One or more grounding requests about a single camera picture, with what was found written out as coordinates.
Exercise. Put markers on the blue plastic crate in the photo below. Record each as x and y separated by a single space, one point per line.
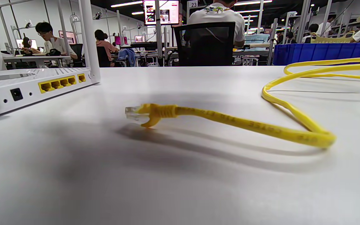
317 53

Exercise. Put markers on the blue jacket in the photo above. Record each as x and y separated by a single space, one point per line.
127 56

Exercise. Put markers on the yellow plastic basket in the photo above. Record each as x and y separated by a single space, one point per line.
330 40

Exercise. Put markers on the light blue basket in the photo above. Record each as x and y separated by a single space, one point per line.
256 39

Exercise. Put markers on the white router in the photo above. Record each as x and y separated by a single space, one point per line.
27 93

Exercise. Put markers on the white desk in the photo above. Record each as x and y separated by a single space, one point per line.
36 57

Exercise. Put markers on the hanging display monitor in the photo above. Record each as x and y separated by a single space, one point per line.
161 12

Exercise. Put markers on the black mesh office chair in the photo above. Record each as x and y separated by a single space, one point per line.
205 47

